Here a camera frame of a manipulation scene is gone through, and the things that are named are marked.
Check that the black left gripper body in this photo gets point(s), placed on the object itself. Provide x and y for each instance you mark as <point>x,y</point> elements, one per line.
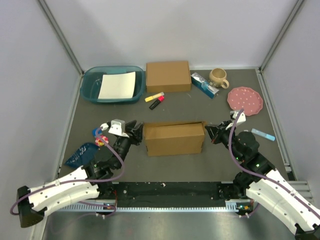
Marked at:
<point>123,146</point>

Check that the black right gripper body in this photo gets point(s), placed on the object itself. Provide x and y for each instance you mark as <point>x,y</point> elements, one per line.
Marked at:
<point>223,132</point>

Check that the brown cardboard box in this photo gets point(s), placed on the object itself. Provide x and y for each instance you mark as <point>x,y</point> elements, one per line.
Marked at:
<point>174,138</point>
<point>168,77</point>

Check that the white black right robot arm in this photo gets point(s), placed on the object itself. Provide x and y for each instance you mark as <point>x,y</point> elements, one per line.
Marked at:
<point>260,181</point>

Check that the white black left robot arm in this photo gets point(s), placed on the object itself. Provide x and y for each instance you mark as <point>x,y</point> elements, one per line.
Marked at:
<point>93,180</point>

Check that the closed brown cardboard box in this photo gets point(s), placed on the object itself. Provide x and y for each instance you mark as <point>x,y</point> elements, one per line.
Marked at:
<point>168,77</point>

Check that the pink plush flower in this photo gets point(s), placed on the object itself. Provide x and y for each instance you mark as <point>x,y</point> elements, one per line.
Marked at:
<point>100,141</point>

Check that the light blue marker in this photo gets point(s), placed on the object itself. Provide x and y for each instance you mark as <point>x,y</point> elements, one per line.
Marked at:
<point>263,134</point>

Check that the dark blue patterned pouch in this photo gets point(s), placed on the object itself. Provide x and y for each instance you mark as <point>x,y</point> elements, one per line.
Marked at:
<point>82,156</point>

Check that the yellow highlighter pen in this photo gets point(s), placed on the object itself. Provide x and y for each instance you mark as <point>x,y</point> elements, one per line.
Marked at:
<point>154,97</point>

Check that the black pink highlighter pen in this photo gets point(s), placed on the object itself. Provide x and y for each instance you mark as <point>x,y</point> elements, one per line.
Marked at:
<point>156,102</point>

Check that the pink dotted plate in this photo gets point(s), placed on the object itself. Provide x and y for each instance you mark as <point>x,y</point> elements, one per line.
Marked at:
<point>245,98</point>

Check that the blue toothbrush package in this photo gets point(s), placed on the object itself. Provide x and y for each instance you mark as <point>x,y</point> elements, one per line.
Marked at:
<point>202,84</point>

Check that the white paper sheet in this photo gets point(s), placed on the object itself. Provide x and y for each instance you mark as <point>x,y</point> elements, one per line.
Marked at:
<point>117,86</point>

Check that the beige ceramic mug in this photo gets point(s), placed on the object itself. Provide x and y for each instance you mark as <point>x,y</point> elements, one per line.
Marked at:
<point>218,77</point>

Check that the teal plastic bin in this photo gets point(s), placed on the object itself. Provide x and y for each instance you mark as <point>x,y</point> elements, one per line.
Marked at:
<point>92,82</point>

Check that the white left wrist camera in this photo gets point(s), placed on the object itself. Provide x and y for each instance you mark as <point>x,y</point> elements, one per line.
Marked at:
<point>115,127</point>

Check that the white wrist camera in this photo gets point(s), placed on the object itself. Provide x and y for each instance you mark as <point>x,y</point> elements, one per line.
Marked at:
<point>115,127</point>
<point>237,118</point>

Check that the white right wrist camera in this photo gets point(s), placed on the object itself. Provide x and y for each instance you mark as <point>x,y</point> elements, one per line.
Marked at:
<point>237,118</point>

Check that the grey slotted cable duct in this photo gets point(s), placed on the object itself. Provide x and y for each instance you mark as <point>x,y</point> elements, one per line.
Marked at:
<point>230,206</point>

